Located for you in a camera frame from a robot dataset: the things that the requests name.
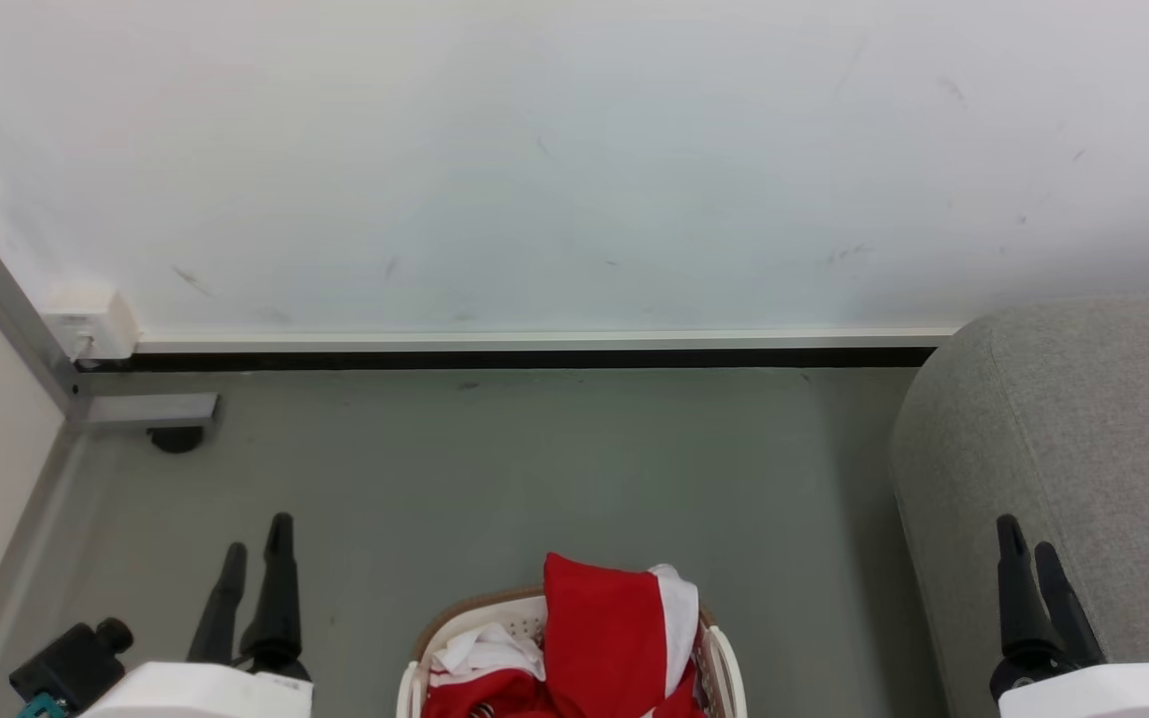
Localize black round frame foot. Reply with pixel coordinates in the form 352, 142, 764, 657
148, 427, 206, 456

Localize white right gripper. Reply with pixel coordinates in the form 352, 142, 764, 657
989, 515, 1149, 718

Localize white plastic laundry basket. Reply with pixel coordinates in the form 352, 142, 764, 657
397, 586, 748, 718

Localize red basketball jersey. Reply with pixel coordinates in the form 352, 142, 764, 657
543, 552, 701, 718

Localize white wall socket box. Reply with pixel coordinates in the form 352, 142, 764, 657
41, 284, 141, 363

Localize grey metal frame leg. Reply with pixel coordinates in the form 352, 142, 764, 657
0, 212, 221, 431

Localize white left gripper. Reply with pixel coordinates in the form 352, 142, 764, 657
81, 513, 315, 718

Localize white garment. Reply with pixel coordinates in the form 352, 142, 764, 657
431, 622, 547, 684

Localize white and black baseboard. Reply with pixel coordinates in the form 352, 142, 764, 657
81, 326, 961, 374

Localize red basketball shorts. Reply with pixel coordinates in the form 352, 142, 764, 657
422, 666, 561, 718

